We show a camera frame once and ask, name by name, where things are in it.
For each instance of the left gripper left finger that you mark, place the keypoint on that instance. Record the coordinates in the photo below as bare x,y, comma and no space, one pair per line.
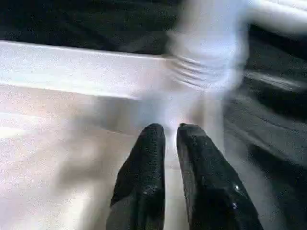
144,172

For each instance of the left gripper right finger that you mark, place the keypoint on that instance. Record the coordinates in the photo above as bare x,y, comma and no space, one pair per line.
206,182

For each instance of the white plastic table top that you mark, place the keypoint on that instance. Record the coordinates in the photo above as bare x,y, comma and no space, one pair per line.
60,119

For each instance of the white plastic table leg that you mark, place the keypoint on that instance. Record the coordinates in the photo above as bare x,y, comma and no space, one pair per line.
206,48

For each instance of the black mat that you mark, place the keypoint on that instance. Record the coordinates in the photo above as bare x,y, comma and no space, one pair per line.
271,107

